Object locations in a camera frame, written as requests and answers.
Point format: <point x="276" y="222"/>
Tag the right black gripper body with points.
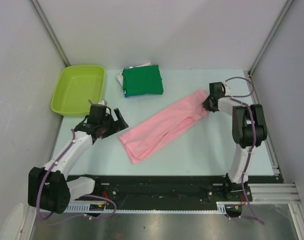
<point x="207" y="104"/>

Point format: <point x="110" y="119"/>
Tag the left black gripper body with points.
<point x="109" y="126"/>

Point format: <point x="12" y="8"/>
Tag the pink t-shirt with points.
<point x="150" y="136"/>

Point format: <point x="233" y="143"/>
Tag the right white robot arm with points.
<point x="248" y="131"/>

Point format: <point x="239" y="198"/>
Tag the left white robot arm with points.
<point x="48" y="186"/>

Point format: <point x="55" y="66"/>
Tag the lime green plastic tub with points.
<point x="76" y="88"/>

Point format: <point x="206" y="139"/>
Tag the white folded t-shirt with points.
<point x="120" y="77"/>

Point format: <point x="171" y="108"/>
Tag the green folded t-shirt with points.
<point x="145" y="80"/>

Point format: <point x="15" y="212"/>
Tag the aluminium extrusion crossbar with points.
<point x="274" y="193"/>

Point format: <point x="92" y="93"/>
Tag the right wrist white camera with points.
<point x="227" y="89"/>

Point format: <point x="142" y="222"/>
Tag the wrist white camera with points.
<point x="227" y="89"/>
<point x="102" y="102"/>

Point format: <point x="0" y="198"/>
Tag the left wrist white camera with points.
<point x="102" y="102"/>

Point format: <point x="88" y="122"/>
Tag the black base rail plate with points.
<point x="167" y="189"/>

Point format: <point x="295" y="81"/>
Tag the right aluminium corner post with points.
<point x="270" y="36"/>

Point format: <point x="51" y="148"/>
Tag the aluminium corner post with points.
<point x="37" y="8"/>
<point x="270" y="36"/>

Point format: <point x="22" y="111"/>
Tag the left aluminium corner post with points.
<point x="37" y="8"/>

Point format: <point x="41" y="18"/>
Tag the white slotted cable duct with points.
<point x="200" y="207"/>

